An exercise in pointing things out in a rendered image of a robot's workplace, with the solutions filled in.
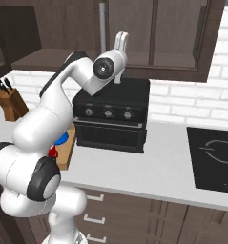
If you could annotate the dark wooden base cabinet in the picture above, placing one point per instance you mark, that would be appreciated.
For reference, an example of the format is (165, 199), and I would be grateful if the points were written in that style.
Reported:
(195, 225)

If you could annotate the dark wooden cabinet door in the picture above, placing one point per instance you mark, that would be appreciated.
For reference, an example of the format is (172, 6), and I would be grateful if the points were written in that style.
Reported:
(209, 38)

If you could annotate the black toaster oven door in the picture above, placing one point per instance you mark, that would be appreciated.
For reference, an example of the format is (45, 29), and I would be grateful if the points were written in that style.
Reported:
(109, 136)

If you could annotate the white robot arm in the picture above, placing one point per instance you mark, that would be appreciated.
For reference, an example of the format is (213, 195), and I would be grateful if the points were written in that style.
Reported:
(39, 127)

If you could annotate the dark wooden drawer front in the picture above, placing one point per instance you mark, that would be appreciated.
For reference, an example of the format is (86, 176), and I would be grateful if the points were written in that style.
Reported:
(125, 239)
(125, 222)
(125, 200)

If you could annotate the black hob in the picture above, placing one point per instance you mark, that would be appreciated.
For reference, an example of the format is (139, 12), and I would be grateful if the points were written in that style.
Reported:
(214, 158)

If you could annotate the blue and red kettle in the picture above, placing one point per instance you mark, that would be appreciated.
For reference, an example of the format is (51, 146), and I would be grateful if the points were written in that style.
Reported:
(62, 139)

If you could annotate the black oven knob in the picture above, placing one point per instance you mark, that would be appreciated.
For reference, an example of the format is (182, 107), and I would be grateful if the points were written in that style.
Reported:
(127, 115)
(89, 111)
(108, 113)

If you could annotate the wooden tray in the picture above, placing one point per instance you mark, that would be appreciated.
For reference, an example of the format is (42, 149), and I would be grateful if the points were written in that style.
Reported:
(67, 152)

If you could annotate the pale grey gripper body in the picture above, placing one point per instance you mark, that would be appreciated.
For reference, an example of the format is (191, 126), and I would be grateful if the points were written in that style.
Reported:
(118, 77)

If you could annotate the wooden knife block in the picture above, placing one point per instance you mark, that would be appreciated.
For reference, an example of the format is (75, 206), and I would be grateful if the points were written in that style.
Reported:
(12, 105)

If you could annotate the black toaster oven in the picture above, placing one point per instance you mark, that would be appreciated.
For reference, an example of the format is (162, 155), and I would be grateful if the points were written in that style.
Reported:
(118, 95)

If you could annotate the dark wooden wall cabinet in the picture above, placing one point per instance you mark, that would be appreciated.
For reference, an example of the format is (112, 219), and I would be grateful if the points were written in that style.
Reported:
(172, 31)
(55, 28)

